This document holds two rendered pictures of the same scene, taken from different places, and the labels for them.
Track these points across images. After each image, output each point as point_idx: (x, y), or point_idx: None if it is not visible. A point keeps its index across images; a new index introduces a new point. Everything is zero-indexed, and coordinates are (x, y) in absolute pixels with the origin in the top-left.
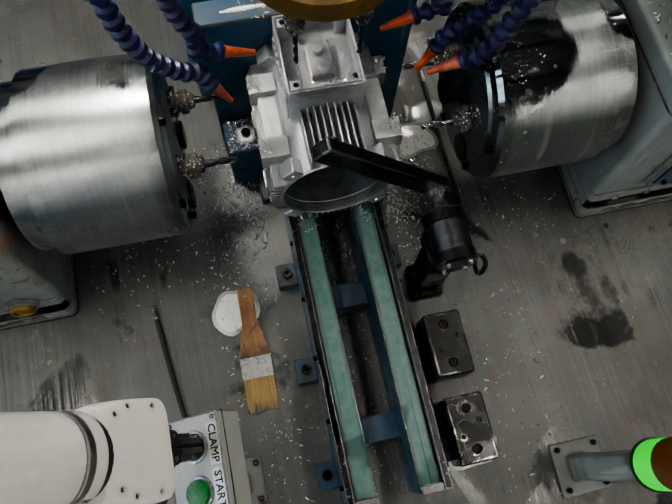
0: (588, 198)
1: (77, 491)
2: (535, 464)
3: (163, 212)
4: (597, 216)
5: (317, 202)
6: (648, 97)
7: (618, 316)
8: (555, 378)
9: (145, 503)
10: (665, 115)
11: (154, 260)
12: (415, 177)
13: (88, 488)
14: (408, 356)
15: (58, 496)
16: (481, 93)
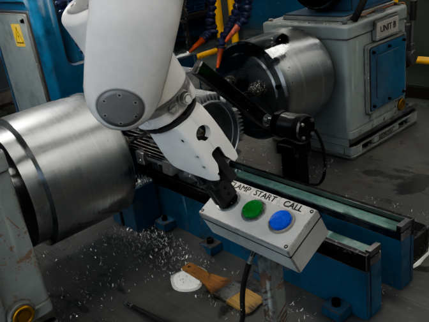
0: (348, 138)
1: (184, 73)
2: None
3: (120, 149)
4: (362, 156)
5: None
6: (330, 48)
7: (419, 176)
8: (419, 207)
9: (225, 137)
10: (343, 43)
11: (106, 285)
12: (251, 100)
13: (189, 80)
14: (322, 197)
15: (177, 62)
16: (255, 69)
